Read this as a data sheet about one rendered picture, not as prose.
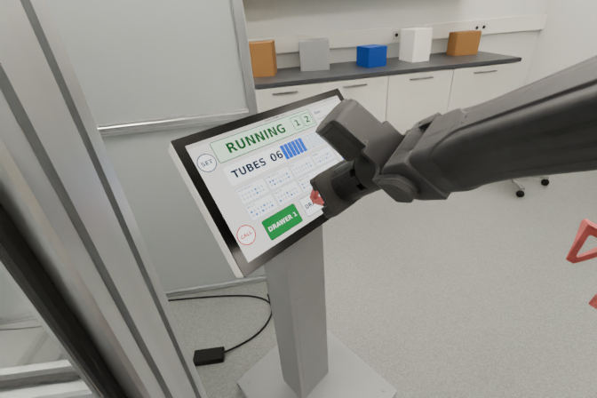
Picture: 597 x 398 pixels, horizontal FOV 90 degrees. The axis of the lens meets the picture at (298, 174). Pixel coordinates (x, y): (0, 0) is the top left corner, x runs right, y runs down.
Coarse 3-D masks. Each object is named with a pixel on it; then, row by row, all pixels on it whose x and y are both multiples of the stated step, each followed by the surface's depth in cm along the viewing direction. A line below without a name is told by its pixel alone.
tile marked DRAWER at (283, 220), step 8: (288, 208) 68; (296, 208) 69; (272, 216) 65; (280, 216) 66; (288, 216) 67; (296, 216) 68; (264, 224) 64; (272, 224) 65; (280, 224) 66; (288, 224) 67; (296, 224) 68; (272, 232) 64; (280, 232) 65; (272, 240) 63
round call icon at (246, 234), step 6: (240, 228) 61; (246, 228) 62; (252, 228) 62; (234, 234) 60; (240, 234) 61; (246, 234) 61; (252, 234) 62; (240, 240) 60; (246, 240) 61; (252, 240) 61; (258, 240) 62; (246, 246) 60
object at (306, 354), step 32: (288, 256) 84; (320, 256) 95; (288, 288) 89; (320, 288) 101; (288, 320) 98; (320, 320) 108; (288, 352) 110; (320, 352) 117; (352, 352) 136; (256, 384) 127; (288, 384) 124; (320, 384) 125; (352, 384) 124; (384, 384) 124
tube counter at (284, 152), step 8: (304, 136) 77; (312, 136) 79; (288, 144) 74; (296, 144) 75; (304, 144) 76; (312, 144) 78; (320, 144) 79; (272, 152) 71; (280, 152) 72; (288, 152) 73; (296, 152) 74; (304, 152) 76; (272, 160) 70; (280, 160) 71; (288, 160) 72
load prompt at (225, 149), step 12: (276, 120) 75; (288, 120) 76; (300, 120) 78; (312, 120) 80; (240, 132) 68; (252, 132) 70; (264, 132) 72; (276, 132) 73; (288, 132) 75; (216, 144) 65; (228, 144) 66; (240, 144) 67; (252, 144) 69; (264, 144) 71; (216, 156) 64; (228, 156) 65
